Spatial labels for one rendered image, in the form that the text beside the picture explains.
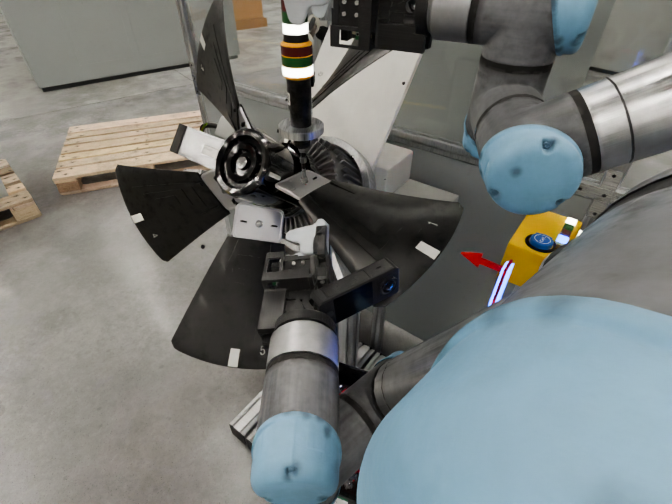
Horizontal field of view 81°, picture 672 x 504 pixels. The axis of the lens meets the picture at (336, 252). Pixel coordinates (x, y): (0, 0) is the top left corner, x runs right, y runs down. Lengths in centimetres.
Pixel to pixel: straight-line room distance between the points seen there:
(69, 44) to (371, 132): 532
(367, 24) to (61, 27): 557
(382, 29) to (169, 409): 164
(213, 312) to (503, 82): 56
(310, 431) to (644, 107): 36
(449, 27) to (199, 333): 59
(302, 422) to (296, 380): 4
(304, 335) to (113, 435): 155
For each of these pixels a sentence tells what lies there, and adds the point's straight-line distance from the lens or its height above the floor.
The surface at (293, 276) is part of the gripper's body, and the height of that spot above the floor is 121.
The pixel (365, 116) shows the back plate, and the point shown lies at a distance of 93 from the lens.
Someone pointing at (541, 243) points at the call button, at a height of 108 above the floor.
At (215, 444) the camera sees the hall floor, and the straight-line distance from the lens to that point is 174.
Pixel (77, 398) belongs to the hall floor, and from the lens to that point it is 207.
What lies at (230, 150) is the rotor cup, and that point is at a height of 123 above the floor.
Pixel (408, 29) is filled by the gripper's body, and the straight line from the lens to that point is 52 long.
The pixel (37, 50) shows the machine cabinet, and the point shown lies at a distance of 599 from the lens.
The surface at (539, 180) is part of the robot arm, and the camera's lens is 37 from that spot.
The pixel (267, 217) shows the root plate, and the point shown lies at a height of 112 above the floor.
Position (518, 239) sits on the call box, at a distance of 82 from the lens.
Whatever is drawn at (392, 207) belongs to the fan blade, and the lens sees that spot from 63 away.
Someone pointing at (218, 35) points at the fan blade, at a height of 137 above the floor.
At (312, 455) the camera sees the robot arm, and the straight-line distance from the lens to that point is 35.
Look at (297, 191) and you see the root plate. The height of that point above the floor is 119.
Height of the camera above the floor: 153
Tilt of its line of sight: 40 degrees down
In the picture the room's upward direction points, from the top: straight up
